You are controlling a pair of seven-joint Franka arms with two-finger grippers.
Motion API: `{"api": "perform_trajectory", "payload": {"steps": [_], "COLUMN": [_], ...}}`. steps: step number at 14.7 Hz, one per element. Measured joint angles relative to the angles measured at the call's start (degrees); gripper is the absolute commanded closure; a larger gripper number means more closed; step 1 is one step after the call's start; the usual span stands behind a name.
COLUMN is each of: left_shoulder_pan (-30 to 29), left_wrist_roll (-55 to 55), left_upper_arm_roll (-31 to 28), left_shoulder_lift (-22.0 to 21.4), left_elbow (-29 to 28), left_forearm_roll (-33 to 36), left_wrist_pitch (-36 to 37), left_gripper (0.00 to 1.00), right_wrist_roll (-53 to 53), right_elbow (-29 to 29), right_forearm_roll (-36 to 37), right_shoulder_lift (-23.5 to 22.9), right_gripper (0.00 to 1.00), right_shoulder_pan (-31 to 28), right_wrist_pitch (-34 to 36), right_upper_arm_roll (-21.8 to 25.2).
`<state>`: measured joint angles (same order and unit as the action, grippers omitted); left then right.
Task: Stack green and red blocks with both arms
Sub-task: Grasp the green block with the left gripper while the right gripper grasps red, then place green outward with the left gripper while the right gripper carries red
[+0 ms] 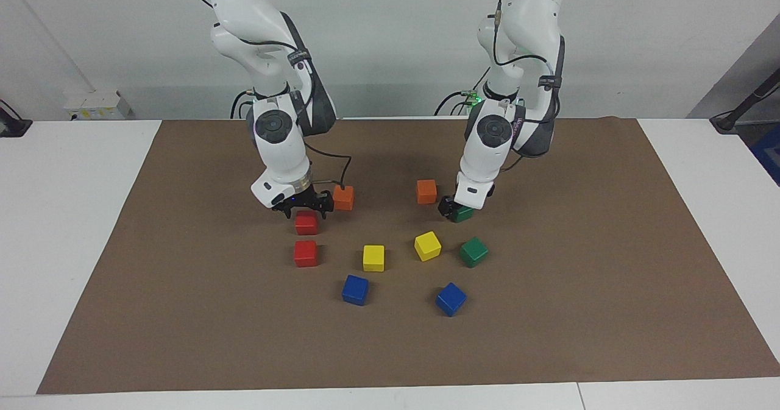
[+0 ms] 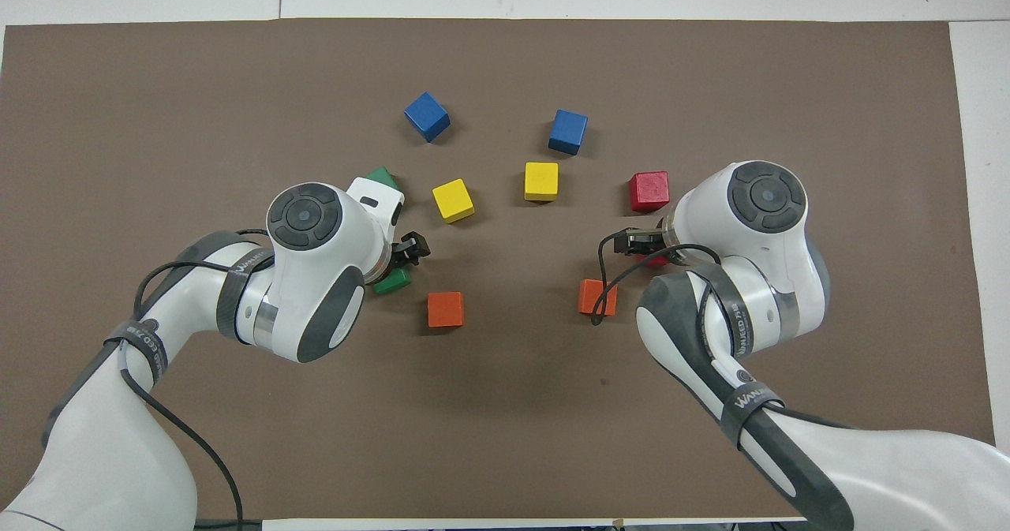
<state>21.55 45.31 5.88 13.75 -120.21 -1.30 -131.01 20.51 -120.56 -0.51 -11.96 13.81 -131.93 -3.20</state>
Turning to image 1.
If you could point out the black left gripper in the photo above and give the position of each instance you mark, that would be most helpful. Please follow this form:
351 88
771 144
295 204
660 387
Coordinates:
448 201

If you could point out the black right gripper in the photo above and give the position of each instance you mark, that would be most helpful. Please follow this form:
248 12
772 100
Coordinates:
301 201

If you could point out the red wooden block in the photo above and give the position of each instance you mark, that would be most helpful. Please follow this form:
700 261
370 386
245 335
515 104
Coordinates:
306 223
305 254

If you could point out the green wooden block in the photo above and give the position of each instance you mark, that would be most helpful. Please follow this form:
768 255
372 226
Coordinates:
473 251
463 214

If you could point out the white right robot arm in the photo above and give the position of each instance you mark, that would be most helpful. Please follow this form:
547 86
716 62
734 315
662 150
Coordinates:
280 154

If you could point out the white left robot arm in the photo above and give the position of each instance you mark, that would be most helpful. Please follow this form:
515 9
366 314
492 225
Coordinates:
487 154

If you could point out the orange wooden block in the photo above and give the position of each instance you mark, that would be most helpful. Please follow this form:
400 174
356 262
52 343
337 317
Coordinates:
343 198
426 191

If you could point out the yellow wooden block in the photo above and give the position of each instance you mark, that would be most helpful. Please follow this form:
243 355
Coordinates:
373 258
427 245

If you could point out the blue wooden block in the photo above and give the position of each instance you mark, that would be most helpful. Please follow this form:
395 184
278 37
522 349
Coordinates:
451 298
355 289

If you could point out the brown table mat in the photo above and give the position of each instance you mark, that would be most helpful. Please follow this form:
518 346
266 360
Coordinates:
390 349

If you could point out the white power strip box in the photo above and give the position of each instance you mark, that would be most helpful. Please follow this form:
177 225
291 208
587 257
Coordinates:
97 104

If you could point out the black stand with pole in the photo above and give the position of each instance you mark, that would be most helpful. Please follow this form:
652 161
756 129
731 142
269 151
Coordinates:
746 102

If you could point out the blue box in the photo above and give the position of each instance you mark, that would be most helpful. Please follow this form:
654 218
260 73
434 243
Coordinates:
769 154

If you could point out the black clamp mount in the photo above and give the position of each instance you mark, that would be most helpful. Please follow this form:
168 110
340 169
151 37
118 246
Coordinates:
12 125

